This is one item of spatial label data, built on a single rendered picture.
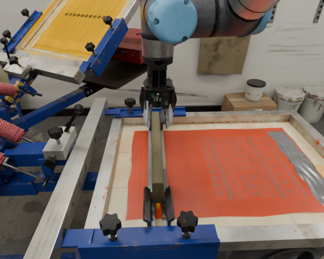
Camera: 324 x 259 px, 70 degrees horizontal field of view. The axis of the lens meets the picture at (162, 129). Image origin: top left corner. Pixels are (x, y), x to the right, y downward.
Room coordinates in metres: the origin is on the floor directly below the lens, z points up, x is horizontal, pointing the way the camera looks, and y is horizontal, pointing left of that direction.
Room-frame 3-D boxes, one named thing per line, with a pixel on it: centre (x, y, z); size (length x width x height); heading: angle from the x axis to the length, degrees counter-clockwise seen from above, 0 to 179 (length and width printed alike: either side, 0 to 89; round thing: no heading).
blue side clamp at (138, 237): (0.29, 0.03, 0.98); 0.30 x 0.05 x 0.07; 92
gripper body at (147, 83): (0.54, 0.01, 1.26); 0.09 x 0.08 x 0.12; 3
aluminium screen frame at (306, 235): (0.58, -0.20, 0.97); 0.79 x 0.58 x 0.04; 92
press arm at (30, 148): (0.55, 0.36, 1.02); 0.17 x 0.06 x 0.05; 92
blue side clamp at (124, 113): (0.85, 0.05, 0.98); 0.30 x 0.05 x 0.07; 92
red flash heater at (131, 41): (1.79, 0.19, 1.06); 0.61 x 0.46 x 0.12; 152
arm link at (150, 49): (0.55, 0.01, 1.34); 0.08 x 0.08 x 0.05
